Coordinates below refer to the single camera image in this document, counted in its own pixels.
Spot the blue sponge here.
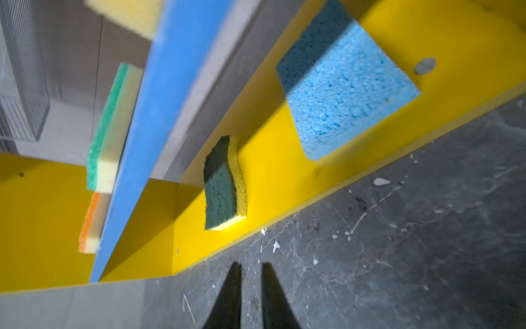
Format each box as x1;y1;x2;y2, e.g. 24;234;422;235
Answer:
277;1;421;160

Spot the wire mesh basket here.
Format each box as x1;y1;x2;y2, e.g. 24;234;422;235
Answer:
1;1;50;142

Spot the green scouring sponge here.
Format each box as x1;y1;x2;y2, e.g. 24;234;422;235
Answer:
204;136;247;231

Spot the yellow shelf unit frame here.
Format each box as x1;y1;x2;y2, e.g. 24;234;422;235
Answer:
1;1;525;293

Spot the yellow sponge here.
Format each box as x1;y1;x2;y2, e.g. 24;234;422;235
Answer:
84;0;165;41

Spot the bright green sponge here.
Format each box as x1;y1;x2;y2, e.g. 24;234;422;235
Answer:
86;63;143;193

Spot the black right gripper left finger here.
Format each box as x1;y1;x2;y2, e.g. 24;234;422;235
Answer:
203;262;242;329

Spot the orange sponge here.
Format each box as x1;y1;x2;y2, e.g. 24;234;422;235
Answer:
78;192;111;254

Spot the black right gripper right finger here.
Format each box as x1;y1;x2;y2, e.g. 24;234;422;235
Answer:
262;263;300;329

